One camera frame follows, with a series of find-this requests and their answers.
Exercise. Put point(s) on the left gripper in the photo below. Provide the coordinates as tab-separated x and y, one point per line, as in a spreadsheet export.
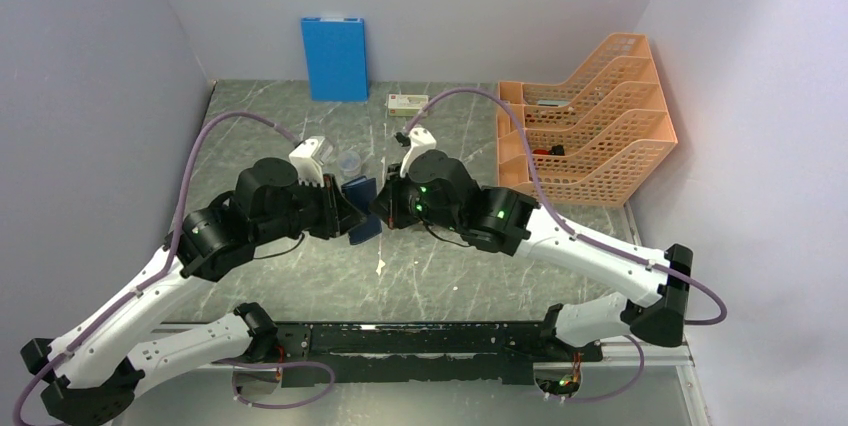
339	215

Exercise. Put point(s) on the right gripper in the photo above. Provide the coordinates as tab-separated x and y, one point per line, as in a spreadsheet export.
385	204

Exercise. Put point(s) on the blue card holder wallet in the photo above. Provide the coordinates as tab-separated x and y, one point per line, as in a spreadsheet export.
360	192

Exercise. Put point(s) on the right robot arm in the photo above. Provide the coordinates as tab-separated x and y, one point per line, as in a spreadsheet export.
648	299

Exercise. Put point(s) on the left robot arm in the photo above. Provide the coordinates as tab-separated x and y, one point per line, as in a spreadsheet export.
93	373

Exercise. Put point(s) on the small clear plastic cup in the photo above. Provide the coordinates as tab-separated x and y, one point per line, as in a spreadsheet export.
349	163

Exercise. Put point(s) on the small red white box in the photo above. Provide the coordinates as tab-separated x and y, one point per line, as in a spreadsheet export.
405	105

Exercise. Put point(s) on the blue folder box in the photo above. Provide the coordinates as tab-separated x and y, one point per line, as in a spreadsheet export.
335	53

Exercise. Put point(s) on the red black item in rack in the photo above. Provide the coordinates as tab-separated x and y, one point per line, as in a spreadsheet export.
555	150

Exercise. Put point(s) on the orange mesh file rack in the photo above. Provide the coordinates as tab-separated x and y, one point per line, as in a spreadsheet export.
610	115

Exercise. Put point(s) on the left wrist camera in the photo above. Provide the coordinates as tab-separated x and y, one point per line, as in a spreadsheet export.
310	158

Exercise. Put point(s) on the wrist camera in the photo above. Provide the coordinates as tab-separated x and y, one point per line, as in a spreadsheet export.
417	141
310	158

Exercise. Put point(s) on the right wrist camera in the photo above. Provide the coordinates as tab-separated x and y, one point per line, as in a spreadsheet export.
417	141

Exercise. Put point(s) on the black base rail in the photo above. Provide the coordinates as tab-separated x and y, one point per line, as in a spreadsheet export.
418	351

